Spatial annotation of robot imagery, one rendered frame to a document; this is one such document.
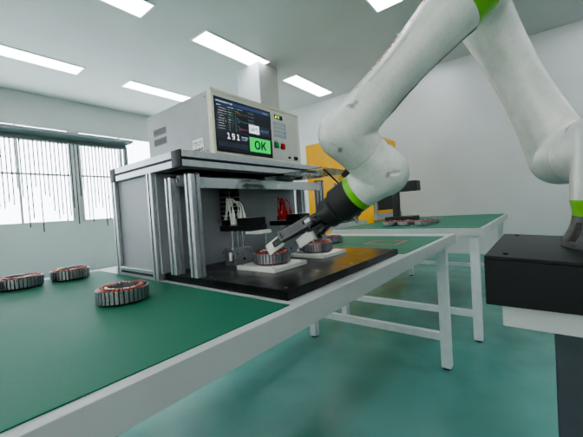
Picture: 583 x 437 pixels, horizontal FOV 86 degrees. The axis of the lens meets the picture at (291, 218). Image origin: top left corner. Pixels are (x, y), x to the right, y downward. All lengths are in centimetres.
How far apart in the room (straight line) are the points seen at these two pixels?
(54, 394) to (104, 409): 6
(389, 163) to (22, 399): 66
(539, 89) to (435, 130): 542
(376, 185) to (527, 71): 41
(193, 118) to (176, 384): 82
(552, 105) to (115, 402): 93
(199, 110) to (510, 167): 542
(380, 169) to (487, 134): 548
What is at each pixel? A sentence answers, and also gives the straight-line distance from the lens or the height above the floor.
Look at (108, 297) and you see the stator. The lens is 80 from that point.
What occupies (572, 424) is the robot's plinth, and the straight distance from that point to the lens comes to 83.
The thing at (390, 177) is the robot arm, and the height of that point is 99.
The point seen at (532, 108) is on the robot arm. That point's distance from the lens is 90.
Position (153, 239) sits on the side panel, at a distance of 103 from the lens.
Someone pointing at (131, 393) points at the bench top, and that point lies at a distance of 45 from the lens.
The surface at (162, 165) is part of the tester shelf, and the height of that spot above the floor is 108.
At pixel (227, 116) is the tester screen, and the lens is 106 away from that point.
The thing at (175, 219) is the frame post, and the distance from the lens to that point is 96.
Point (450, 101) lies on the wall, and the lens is 635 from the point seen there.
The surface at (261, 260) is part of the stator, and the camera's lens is 90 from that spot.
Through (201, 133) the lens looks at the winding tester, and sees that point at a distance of 106.
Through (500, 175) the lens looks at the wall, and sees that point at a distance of 604.
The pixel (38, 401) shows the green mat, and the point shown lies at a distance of 47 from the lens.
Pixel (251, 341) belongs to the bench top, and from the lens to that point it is 55.
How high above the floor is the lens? 94
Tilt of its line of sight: 2 degrees down
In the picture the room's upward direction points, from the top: 4 degrees counter-clockwise
